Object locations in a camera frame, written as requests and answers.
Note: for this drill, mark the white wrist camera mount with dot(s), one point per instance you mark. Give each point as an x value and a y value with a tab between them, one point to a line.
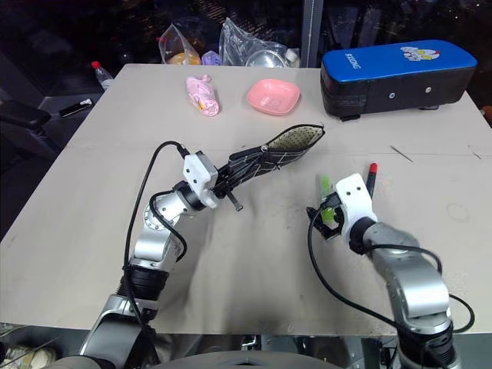
355	201
197	175

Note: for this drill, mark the clear plastic bag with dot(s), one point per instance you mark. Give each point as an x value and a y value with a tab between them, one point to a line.
246	42

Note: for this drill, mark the plastic bottle with red cap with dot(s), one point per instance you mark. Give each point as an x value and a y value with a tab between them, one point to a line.
102	76

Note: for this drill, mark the grey metal post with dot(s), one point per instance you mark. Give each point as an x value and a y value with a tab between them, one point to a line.
311	32

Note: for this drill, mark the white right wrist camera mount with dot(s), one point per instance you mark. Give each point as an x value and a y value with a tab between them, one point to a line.
355	201

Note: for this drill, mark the red marker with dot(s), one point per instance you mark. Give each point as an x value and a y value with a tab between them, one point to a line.
372	178

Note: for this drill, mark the green highlighter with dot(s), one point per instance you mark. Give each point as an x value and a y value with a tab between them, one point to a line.
326	188

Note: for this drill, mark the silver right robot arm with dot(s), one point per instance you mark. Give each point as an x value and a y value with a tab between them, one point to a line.
411	269

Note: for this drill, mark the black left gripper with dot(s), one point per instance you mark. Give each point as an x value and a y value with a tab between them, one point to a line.
221	186

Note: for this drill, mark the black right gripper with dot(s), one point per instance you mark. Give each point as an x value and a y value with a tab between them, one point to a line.
332	227

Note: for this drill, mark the black chair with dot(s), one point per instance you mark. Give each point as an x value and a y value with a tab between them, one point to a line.
23	130

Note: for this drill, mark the purple small item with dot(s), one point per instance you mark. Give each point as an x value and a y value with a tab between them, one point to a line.
210	58

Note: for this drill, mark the plastic bag with orange items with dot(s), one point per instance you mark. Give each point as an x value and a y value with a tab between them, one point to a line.
180	44

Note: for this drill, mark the pink plastic bowl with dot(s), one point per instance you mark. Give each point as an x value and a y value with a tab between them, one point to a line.
273	97

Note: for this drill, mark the white bottle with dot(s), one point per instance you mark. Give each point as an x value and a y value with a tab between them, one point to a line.
293	57

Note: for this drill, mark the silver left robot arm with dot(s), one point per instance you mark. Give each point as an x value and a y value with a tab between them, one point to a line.
151	246

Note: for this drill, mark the black flat device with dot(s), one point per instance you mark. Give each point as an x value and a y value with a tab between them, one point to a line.
75	108

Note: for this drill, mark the black grid pouch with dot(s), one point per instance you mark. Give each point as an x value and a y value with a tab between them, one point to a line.
296	140

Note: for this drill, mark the blue and black padded box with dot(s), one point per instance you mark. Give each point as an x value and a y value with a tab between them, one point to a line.
396	77

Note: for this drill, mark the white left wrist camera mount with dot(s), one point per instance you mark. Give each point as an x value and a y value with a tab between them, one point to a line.
197	175

